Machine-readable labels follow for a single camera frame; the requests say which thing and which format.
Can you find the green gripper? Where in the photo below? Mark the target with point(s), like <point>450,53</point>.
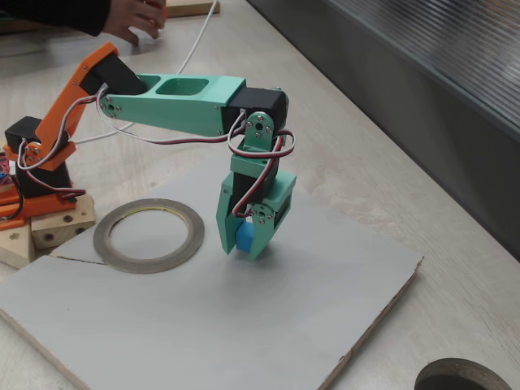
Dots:
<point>226,211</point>

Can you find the blue cube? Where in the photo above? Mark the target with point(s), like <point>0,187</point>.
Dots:
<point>245,239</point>

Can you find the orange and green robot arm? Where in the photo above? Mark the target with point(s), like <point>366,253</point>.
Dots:
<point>174,111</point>

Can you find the dark sleeved forearm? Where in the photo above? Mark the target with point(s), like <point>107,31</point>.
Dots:
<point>61,12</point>

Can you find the person's hand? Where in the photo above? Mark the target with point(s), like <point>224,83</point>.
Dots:
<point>130,20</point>

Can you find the white laminated chipboard panel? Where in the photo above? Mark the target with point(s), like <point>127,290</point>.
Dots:
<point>203,317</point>

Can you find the light wooden base block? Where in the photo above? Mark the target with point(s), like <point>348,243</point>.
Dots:
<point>61,227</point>

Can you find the grey frosted desk partition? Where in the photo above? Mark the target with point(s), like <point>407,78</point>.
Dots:
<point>406,81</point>

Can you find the wooden plank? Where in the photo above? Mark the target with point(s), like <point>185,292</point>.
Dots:
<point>191,10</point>

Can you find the small wooden wedge block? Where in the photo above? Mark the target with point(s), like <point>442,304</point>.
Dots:
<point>16,248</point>

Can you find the orange circuit board holder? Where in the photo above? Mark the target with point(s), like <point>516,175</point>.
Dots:
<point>6,197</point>

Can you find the red controller circuit board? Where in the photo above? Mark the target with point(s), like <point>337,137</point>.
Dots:
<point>3,166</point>

